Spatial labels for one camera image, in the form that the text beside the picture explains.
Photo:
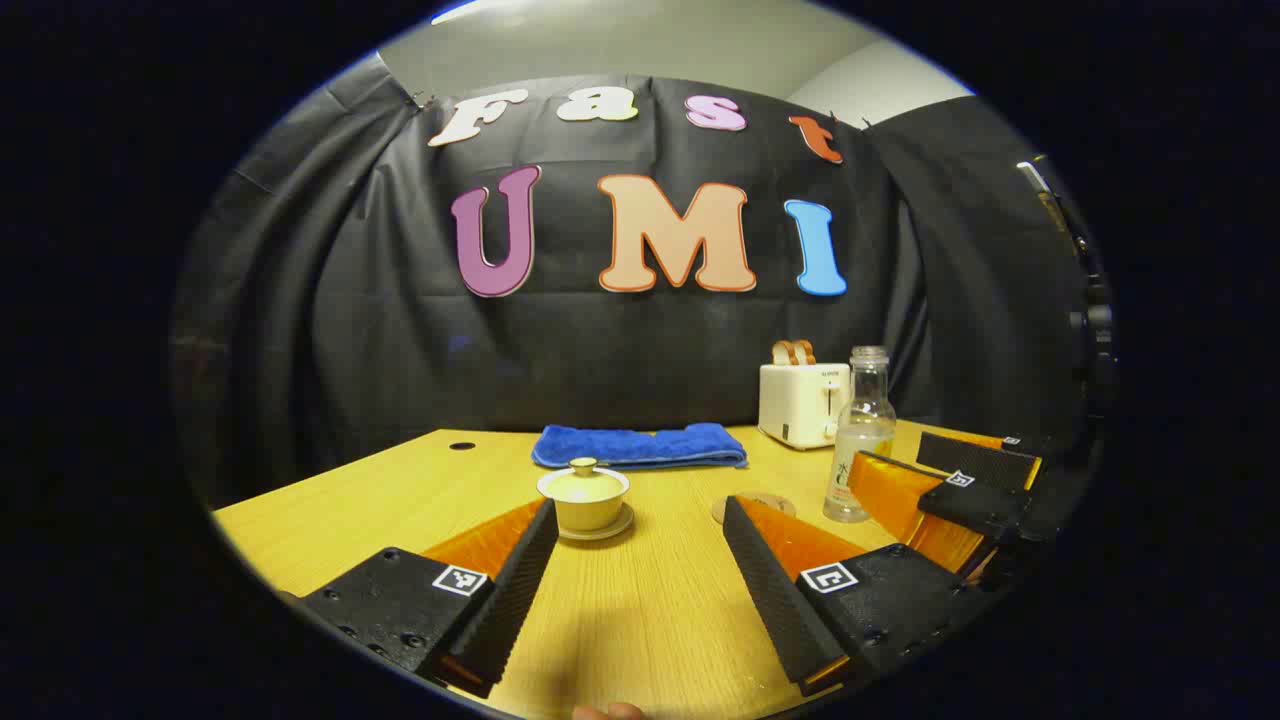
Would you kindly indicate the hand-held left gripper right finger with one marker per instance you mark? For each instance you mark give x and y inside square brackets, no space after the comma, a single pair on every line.
[775,600]

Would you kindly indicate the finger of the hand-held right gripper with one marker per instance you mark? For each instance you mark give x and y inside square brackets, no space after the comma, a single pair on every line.
[900,500]
[975,460]

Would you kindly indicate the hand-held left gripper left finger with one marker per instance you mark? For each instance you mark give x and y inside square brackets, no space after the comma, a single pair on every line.
[510,600]

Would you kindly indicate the clear glass water bottle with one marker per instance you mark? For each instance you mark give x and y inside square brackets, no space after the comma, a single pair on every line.
[860,440]

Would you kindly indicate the round brown coaster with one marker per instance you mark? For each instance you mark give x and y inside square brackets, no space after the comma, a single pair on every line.
[775,498]

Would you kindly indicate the yellow teacup with white rim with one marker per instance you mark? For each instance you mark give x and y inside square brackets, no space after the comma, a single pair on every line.
[585,515]

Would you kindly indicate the yellow teacup lid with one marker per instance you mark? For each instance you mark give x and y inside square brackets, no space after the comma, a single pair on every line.
[583,483]

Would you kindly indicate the beige saucer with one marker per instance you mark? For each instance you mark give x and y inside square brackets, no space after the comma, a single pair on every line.
[622,528]

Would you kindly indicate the white toaster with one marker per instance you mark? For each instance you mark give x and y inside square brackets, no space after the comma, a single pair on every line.
[800,405]

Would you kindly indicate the blue folded towel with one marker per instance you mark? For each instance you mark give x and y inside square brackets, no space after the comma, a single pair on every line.
[640,445]

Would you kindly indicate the black backdrop cloth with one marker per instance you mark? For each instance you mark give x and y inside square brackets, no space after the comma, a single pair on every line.
[620,350]

